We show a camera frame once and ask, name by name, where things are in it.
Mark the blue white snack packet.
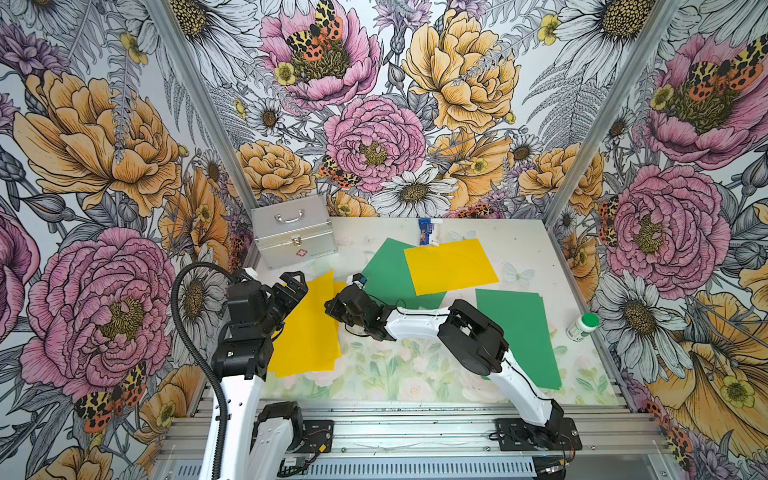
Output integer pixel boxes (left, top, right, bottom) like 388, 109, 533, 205
418, 218, 443, 246

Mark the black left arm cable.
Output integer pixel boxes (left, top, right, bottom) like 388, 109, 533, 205
170, 261, 241, 480

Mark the aluminium corner post right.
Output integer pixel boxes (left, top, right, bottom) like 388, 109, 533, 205
544, 0, 682, 229

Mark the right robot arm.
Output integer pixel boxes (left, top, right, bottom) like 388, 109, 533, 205
324, 283, 564, 450

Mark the aluminium corner post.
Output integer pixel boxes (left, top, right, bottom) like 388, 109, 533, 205
544, 0, 682, 229
147, 1, 258, 211

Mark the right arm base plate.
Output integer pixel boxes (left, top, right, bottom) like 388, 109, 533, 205
488, 417, 583, 451

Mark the green cap white bottle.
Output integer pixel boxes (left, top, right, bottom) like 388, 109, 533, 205
566, 312, 601, 342

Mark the yellow paper sheet top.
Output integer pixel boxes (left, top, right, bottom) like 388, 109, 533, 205
266, 269, 343, 376

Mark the aluminium rail frame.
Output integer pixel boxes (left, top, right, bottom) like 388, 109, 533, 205
157, 383, 670, 460

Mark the large green paper sheet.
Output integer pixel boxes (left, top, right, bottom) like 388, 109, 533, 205
475, 289, 562, 390

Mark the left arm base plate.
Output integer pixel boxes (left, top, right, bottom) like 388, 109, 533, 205
294, 419, 335, 455

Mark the aluminium corner post left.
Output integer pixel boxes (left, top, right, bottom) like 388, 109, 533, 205
147, 1, 258, 211

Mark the silver metal case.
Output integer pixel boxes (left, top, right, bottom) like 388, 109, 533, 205
251, 195, 337, 270

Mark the yellow paper sheet under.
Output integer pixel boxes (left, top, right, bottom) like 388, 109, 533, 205
404, 239, 499, 296

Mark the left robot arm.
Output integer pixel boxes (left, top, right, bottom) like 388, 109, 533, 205
199, 271, 308, 479

